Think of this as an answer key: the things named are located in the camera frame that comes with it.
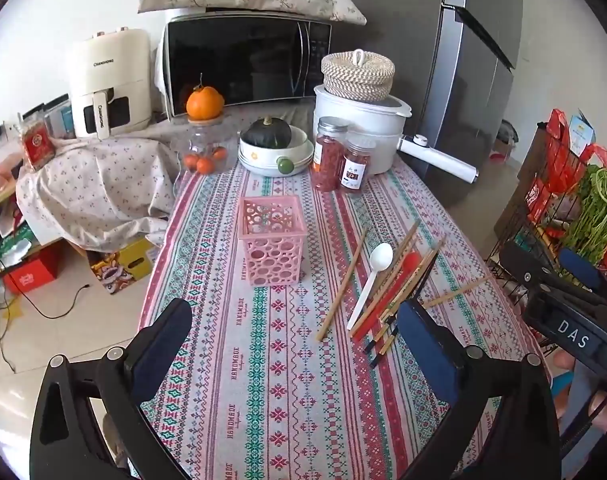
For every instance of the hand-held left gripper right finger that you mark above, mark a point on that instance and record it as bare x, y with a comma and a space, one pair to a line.
428, 355

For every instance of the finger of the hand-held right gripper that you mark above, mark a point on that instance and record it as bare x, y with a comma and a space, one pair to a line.
578, 264
521, 260

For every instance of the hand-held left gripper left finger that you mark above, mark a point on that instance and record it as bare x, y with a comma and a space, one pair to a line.
158, 347

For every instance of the wooden chopstick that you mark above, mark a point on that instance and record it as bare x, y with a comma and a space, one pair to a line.
463, 289
430, 259
406, 244
418, 280
401, 266
342, 285

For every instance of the pink plastic utensil basket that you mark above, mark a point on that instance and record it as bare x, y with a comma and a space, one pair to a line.
271, 255

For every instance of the person's right hand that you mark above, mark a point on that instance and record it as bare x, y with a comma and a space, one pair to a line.
606, 410

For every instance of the green long beans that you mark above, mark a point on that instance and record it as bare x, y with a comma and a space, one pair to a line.
598, 200

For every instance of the yellow printed cardboard box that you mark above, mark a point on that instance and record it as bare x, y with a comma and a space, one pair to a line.
118, 267

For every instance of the red plastic spoon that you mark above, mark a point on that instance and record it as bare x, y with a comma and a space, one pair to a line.
409, 265

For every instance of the red plastic bag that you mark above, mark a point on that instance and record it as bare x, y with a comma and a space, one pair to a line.
556, 160

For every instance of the white plastic spoon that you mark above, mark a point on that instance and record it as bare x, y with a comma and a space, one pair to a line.
382, 256

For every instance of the patterned tablecloth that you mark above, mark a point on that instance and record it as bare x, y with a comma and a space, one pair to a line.
283, 385

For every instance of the red box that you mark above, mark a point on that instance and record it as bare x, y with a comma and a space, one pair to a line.
30, 275

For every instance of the white floral cover cloth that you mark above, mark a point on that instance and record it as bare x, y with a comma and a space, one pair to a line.
98, 185

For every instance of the small mandarin orange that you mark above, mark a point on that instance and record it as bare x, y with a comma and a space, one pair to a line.
204, 165
191, 162
219, 154

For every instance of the short jar of red berries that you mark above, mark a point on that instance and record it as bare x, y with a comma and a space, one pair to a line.
356, 170

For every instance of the glass jar with wooden lid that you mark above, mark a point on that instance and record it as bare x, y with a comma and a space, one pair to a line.
203, 140

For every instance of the white bowl with squash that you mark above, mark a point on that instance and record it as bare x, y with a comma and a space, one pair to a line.
263, 162

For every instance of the tall jar of red berries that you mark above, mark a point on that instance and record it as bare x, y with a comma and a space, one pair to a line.
328, 160

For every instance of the grey refrigerator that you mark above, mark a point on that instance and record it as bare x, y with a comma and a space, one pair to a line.
433, 60

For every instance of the dark green kabocha squash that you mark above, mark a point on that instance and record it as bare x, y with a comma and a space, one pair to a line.
268, 134

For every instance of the large orange with stem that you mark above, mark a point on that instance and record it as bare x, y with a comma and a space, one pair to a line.
205, 102

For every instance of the row of small boxes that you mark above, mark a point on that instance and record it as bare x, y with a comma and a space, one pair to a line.
53, 115

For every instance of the cream air fryer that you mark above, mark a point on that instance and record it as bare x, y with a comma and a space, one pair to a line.
108, 65

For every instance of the black microwave oven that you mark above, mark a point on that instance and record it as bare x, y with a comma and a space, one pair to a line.
233, 60

